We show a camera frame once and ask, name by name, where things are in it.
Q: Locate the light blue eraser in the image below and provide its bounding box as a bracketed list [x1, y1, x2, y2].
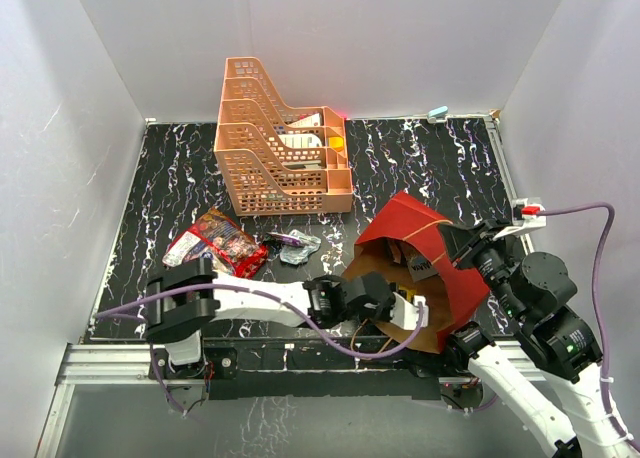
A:
[427, 106, 449, 123]

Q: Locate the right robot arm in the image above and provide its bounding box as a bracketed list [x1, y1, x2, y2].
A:
[438, 220, 639, 457]

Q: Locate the aluminium front rail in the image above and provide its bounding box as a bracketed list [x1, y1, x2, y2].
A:
[54, 338, 566, 387]

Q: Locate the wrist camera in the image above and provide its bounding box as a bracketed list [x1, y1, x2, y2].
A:
[493, 197, 547, 241]
[390, 292, 429, 330]

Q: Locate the peach plastic file organizer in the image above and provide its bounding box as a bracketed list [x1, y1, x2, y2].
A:
[213, 57, 353, 216]

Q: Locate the red brown paper bag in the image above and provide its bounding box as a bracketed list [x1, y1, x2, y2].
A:
[343, 192, 489, 353]

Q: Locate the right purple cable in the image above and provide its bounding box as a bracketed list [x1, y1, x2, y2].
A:
[537, 202, 640, 454]

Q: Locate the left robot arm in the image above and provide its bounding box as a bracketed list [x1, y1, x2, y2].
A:
[145, 258, 396, 377]

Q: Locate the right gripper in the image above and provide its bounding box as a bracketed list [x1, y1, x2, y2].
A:
[437, 217, 524, 319]

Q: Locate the silver foil snack packet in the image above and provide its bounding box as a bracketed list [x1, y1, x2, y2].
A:
[279, 230, 321, 265]

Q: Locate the orange yellow round object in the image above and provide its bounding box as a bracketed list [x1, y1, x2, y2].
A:
[327, 136, 345, 152]

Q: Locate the white box in organizer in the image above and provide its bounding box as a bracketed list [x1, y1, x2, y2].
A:
[289, 112, 323, 128]

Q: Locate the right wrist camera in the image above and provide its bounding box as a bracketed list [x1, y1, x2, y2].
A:
[493, 197, 547, 241]

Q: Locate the red candy bag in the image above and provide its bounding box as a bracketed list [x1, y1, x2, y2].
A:
[162, 207, 268, 278]

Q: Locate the yellow snack packet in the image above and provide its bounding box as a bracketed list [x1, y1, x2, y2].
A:
[397, 286, 416, 302]

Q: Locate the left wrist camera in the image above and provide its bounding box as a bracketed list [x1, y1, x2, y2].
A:
[390, 292, 429, 330]

